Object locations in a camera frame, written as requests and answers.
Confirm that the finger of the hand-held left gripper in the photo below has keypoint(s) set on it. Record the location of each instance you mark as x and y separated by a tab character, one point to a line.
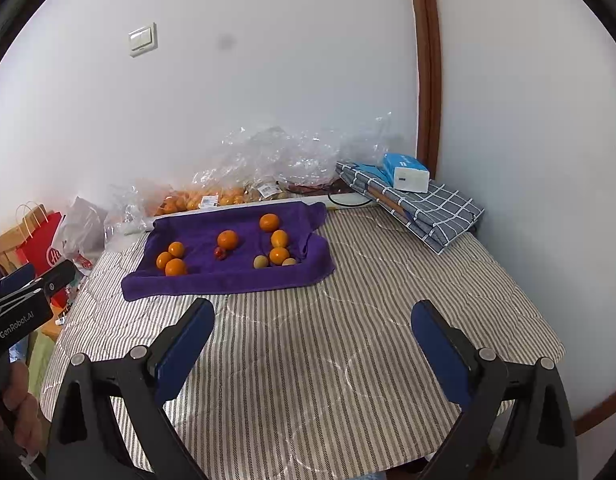
55	280
15	277

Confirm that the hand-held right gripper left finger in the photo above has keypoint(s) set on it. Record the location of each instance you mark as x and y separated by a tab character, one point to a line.
185	350

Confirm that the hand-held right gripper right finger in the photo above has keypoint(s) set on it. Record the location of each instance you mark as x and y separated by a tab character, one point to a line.
440	355

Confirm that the purple towel covered tray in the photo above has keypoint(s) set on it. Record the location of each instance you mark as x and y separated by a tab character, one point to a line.
238	277

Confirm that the small red fruit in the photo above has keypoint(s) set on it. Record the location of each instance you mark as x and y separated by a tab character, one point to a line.
219	253

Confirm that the yellow-green lemon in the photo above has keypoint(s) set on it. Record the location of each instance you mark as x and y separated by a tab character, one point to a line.
260	262

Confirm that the yellowish orange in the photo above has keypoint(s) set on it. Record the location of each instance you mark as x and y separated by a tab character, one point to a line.
279	238

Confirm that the person's left hand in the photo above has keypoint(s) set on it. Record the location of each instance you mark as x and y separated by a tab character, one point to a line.
25	410

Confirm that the red paper shopping bag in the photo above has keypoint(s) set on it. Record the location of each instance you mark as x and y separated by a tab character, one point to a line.
38	245

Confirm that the light green cloth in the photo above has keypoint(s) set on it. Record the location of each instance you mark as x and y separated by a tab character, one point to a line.
40	365

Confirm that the white plastic bag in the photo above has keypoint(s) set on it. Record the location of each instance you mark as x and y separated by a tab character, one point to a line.
85	230

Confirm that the grey checkered folded cloth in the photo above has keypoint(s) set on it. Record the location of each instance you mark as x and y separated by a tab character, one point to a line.
428	215

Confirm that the clear bag of oranges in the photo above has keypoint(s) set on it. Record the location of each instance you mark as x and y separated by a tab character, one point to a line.
188	202

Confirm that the brown wooden baseboard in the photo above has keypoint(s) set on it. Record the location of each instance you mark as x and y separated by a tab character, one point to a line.
600	410

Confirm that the clear bag of brown fruit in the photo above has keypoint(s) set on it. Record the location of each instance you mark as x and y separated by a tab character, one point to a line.
268	191

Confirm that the blue and white tissue pack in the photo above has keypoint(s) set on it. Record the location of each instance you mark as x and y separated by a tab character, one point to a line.
405	172

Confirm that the clear bag of red fruit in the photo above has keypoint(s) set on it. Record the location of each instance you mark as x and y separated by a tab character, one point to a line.
310	187

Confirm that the crumpled clear plastic bag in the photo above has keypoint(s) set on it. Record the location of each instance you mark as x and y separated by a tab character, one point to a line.
288	155

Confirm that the white wall switch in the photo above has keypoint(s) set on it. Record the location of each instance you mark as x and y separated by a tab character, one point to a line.
143	40

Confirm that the brown wooden door frame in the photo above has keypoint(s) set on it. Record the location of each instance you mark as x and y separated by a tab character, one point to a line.
425	60

